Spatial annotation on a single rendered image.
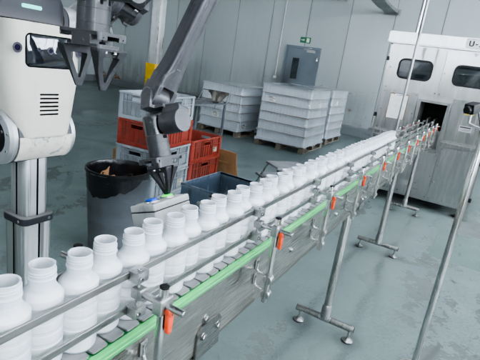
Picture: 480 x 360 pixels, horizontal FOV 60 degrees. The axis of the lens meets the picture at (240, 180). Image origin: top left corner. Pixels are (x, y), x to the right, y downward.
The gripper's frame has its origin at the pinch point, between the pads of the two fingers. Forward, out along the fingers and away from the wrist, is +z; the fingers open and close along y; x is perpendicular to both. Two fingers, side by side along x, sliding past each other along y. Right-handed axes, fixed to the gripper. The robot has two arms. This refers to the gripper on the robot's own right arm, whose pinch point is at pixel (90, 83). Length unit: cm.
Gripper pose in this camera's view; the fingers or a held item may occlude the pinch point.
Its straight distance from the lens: 82.9
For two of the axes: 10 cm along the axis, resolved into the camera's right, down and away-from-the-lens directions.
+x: 4.9, -1.7, 8.6
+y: 8.6, 2.6, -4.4
